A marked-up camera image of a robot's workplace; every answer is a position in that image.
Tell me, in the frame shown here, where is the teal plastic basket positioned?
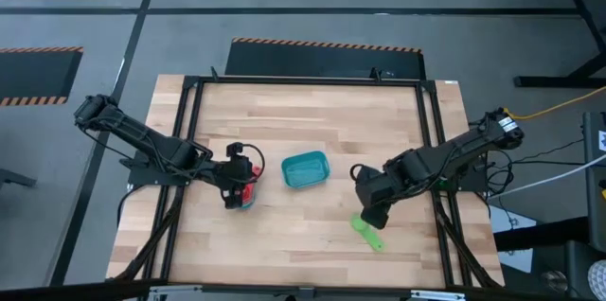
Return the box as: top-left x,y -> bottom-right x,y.
280,150 -> 331,189

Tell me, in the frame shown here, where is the white cable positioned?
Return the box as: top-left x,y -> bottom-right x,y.
487,153 -> 606,199

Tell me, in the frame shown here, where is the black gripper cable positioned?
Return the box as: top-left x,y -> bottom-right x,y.
236,142 -> 266,184
348,163 -> 368,184

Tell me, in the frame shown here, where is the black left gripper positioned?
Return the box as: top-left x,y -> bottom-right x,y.
207,154 -> 255,210

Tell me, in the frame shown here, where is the black mat with hazard stripe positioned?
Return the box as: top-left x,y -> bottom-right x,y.
0,46 -> 84,107
224,38 -> 426,80

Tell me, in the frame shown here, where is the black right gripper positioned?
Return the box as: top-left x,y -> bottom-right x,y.
354,166 -> 401,230

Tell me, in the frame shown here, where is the yellow extension cable with plug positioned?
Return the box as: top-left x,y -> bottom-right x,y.
504,85 -> 606,123

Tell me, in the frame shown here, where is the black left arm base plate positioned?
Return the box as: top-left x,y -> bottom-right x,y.
120,149 -> 190,186

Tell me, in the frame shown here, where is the black floor stand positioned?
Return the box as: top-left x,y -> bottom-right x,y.
513,0 -> 606,89

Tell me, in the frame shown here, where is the red measuring cup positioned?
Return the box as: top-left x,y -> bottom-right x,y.
241,166 -> 263,205

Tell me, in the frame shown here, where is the green measuring cup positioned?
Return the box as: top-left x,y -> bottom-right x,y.
349,213 -> 385,253

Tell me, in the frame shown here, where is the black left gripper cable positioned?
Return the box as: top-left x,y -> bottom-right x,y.
236,142 -> 266,184

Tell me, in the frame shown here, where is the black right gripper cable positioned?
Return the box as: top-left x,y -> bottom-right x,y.
348,163 -> 368,184

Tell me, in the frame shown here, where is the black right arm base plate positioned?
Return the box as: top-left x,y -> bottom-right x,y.
435,158 -> 493,193

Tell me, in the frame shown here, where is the black aluminium table frame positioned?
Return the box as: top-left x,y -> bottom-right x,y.
111,67 -> 504,298

